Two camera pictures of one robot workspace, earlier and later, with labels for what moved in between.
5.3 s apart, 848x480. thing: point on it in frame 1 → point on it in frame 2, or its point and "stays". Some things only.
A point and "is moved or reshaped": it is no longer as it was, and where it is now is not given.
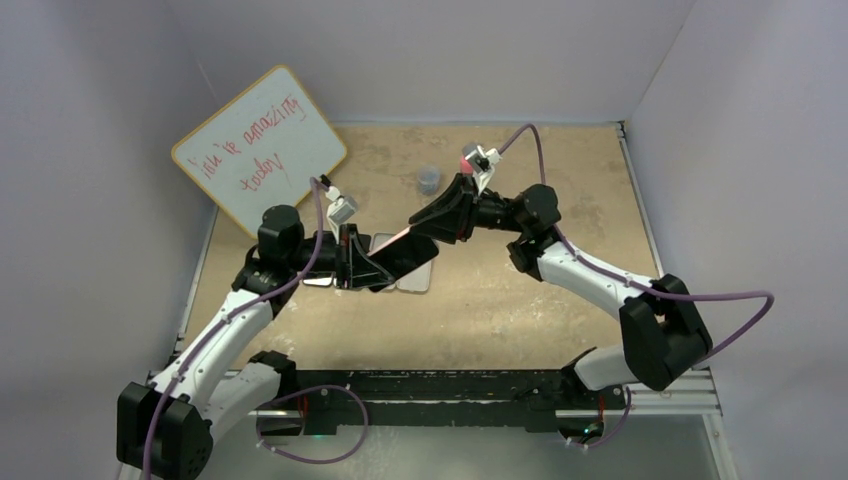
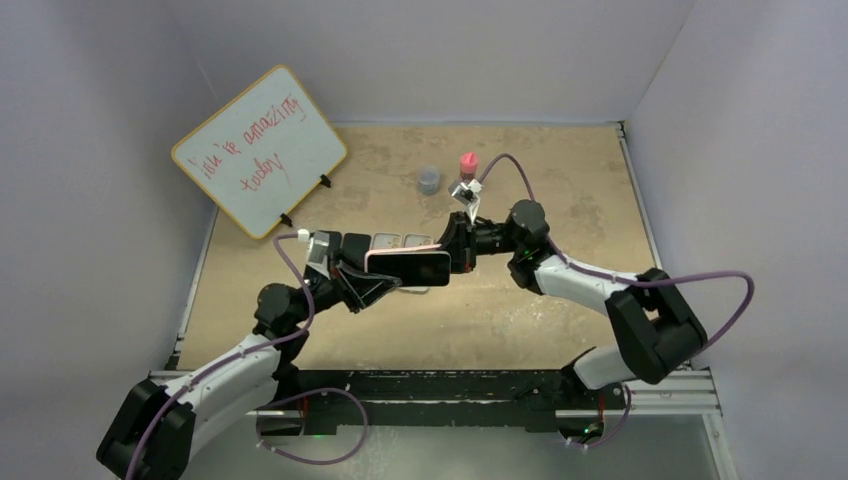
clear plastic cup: (429, 179) stays
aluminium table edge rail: (621, 130) stays
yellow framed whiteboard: (262, 150) stays
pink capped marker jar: (465, 167) stays
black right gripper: (453, 216) → (454, 240)
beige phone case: (417, 280) → (414, 240)
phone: (403, 253) is moved or reshaped
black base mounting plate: (535, 399) stays
